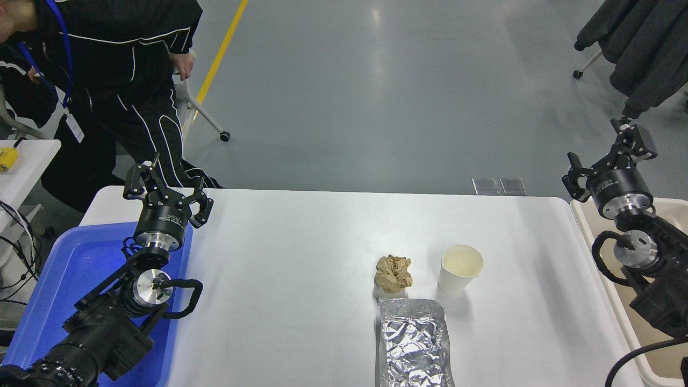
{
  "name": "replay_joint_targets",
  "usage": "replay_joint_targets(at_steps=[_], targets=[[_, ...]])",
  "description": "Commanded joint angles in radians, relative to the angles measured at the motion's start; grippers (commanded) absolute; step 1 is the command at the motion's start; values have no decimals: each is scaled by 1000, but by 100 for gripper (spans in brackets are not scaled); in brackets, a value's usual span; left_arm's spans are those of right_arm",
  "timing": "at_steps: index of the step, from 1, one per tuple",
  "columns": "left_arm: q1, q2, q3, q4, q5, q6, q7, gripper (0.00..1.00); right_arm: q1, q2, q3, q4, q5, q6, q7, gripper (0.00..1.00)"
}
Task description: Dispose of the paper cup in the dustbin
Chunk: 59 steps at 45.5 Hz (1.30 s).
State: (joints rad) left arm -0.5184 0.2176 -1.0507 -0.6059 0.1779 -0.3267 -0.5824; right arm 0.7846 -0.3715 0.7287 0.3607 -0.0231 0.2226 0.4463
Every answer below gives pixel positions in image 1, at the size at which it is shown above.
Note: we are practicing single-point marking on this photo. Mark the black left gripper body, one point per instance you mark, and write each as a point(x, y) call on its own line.
point(164, 223)

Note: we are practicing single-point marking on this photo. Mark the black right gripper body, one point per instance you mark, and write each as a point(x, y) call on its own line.
point(618, 184)

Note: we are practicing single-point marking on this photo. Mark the white paper cup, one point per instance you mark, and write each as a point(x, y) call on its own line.
point(457, 277)

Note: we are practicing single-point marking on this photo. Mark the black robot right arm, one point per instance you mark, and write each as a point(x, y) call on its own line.
point(661, 290)

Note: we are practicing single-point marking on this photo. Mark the crumpled tan paper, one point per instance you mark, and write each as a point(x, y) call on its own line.
point(392, 274)

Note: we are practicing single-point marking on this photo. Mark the person's left hand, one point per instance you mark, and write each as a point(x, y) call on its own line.
point(184, 64)

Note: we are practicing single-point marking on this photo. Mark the large pale bin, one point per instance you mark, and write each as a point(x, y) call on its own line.
point(591, 236)

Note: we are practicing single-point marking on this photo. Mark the metal floor plate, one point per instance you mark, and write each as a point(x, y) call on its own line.
point(513, 186)
point(485, 186)

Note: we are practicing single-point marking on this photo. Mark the garment rack with casters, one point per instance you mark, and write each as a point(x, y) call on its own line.
point(587, 63)

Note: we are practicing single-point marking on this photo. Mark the blue plastic tray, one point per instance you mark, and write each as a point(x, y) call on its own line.
point(70, 269)

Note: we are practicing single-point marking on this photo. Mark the dark hanging coats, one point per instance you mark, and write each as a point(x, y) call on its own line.
point(645, 37)

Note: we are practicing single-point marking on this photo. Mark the white side table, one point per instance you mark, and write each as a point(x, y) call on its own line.
point(32, 161)

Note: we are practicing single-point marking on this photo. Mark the yellow object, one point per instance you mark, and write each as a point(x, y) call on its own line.
point(7, 159)

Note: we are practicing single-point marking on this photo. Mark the person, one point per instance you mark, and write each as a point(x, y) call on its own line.
point(107, 32)

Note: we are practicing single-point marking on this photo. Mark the silver foil tray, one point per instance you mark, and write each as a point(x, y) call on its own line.
point(414, 344)

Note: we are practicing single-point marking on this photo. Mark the white chair frame with casters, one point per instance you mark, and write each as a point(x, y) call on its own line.
point(207, 115)

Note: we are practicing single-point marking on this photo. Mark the grey chair frame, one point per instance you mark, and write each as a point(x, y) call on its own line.
point(16, 126)

